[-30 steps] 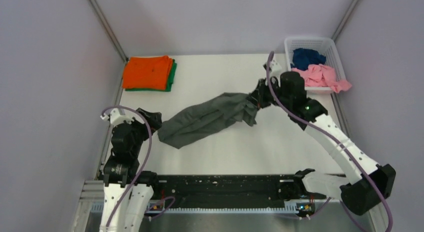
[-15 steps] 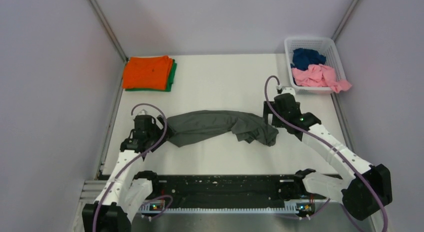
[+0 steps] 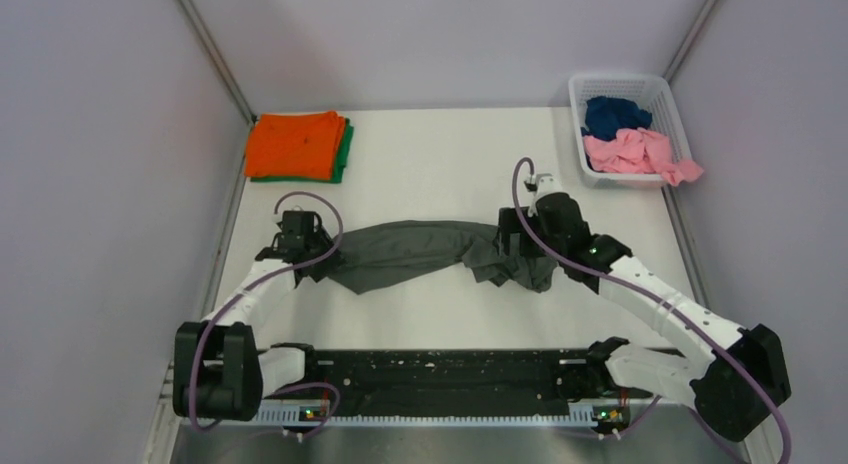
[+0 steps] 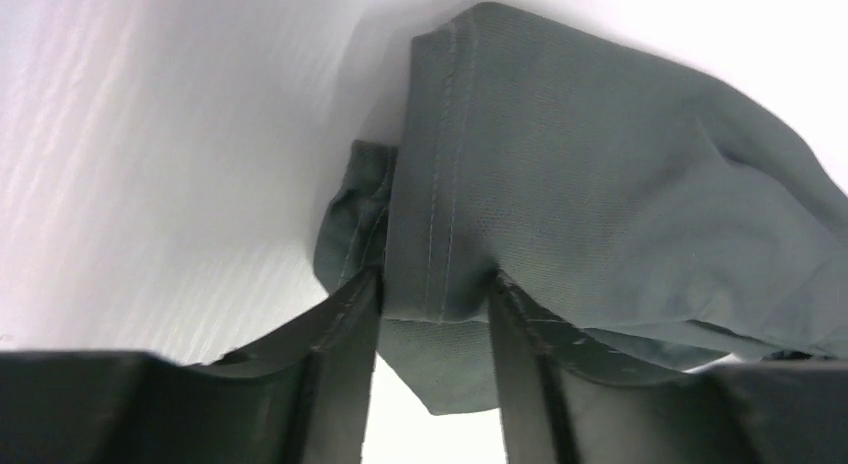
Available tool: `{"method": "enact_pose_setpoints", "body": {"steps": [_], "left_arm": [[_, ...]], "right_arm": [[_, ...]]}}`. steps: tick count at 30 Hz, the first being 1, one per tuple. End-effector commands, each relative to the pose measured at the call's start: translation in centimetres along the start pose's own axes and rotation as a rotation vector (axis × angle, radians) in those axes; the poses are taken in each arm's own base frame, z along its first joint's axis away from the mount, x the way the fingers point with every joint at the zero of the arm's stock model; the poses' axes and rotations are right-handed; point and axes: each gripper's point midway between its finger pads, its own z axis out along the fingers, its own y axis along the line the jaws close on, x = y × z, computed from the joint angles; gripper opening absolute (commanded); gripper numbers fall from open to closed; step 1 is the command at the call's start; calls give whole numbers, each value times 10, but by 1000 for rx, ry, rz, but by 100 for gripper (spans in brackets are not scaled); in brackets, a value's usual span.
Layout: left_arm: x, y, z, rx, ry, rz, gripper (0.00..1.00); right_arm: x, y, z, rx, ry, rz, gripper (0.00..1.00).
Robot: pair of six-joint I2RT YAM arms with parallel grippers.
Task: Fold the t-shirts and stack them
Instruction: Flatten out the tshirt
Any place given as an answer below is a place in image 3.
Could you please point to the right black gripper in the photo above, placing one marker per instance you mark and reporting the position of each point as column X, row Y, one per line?
column 511, row 222

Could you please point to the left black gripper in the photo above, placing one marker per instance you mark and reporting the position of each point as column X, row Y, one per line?
column 323, row 270

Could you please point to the grey t-shirt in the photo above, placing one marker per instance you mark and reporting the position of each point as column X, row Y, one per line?
column 388, row 254

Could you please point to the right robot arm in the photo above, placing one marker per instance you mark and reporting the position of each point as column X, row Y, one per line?
column 728, row 375

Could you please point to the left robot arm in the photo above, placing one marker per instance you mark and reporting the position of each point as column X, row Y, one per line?
column 220, row 373

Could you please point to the folded orange t-shirt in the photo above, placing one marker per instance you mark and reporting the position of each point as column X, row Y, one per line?
column 302, row 146

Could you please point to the folded green t-shirt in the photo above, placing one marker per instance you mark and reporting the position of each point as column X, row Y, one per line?
column 339, row 165

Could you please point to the navy blue t-shirt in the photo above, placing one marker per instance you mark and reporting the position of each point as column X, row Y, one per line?
column 605, row 116

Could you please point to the pink t-shirt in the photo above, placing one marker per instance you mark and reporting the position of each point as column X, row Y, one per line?
column 642, row 152

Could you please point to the white plastic basket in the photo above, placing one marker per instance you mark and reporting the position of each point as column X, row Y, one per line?
column 650, row 93

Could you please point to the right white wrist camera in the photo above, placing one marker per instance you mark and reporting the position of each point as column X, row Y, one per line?
column 542, row 184

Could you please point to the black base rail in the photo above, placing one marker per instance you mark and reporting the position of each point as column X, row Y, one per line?
column 463, row 383

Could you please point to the white slotted cable duct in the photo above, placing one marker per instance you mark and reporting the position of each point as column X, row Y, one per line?
column 295, row 416

